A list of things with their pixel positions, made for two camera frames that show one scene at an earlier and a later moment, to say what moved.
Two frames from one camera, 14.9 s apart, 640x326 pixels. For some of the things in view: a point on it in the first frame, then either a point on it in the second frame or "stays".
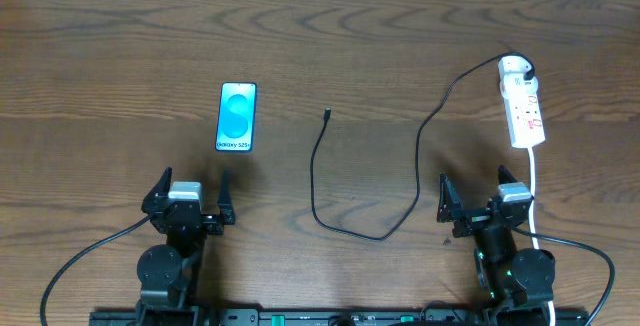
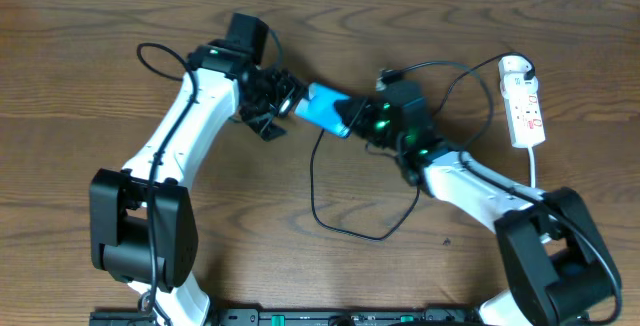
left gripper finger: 163,186 → 261,119
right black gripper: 451,210 → 355,120
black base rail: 340,317 stays
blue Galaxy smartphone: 236,117 → 318,107
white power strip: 523,113 stays
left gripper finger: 224,198 → 300,85
